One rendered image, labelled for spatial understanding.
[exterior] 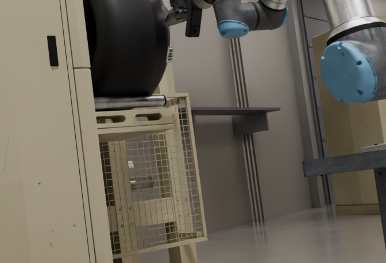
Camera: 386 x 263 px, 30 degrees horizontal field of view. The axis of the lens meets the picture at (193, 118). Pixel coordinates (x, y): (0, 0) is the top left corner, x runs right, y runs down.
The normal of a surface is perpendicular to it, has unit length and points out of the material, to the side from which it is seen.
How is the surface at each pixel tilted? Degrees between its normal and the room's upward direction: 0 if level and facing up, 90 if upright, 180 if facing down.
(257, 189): 90
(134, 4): 78
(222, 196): 90
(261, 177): 90
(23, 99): 90
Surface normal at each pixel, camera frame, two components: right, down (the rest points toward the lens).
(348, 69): -0.85, 0.21
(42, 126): 0.62, -0.15
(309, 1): 0.80, -0.15
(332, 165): -0.59, 0.01
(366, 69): 0.40, 0.01
